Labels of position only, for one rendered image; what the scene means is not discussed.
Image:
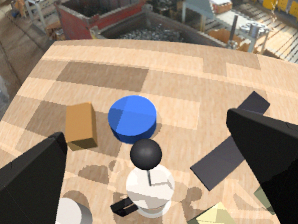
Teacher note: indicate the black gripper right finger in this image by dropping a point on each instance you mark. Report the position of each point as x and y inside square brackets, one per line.
[270, 147]

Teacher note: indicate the blue cylinder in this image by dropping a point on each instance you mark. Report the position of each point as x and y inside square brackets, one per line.
[132, 118]

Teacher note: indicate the orange rectangular block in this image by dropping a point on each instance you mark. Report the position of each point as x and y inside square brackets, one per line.
[81, 132]

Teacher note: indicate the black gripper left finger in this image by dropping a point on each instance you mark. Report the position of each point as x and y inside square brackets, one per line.
[30, 186]

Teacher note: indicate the glass french press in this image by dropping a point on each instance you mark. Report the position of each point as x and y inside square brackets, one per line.
[150, 186]

